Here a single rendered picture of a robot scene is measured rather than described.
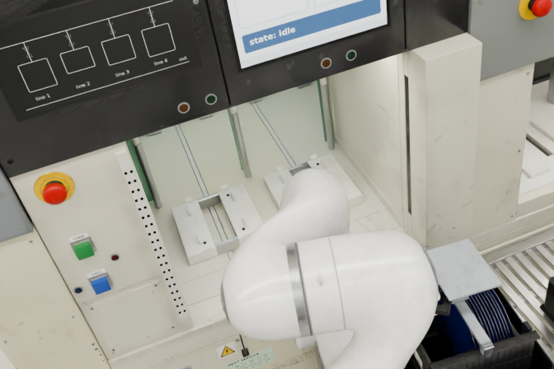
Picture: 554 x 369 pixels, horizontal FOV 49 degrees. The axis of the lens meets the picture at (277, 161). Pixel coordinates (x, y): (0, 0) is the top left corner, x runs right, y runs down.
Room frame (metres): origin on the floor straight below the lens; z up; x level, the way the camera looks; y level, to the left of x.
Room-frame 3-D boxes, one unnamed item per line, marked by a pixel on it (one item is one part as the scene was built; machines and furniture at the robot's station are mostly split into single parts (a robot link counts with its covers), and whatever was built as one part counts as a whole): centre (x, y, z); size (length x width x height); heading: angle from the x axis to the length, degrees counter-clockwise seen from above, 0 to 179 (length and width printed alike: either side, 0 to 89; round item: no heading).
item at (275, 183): (1.28, -0.08, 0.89); 0.22 x 0.21 x 0.04; 13
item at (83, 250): (0.87, 0.39, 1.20); 0.03 x 0.02 x 0.03; 103
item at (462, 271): (0.72, -0.28, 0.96); 0.24 x 0.20 x 0.32; 8
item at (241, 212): (1.22, 0.18, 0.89); 0.22 x 0.21 x 0.04; 13
